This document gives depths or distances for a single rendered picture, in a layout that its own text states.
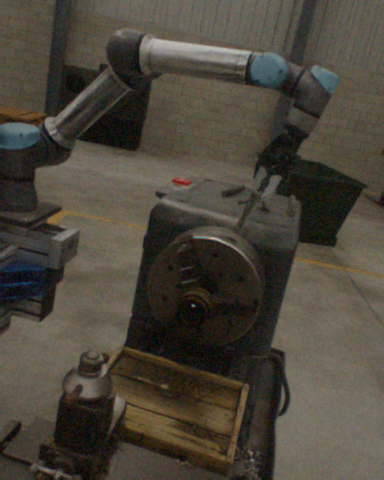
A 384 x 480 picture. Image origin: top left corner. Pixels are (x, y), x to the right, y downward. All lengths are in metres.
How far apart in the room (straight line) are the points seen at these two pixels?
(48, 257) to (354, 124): 10.48
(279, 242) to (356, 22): 10.37
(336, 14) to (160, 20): 3.57
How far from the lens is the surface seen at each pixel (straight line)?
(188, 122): 11.29
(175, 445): 1.14
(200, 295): 1.26
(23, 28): 11.97
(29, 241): 1.52
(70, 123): 1.56
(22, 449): 0.99
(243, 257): 1.33
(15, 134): 1.50
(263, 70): 1.20
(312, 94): 1.32
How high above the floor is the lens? 1.62
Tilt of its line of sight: 17 degrees down
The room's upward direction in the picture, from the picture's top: 12 degrees clockwise
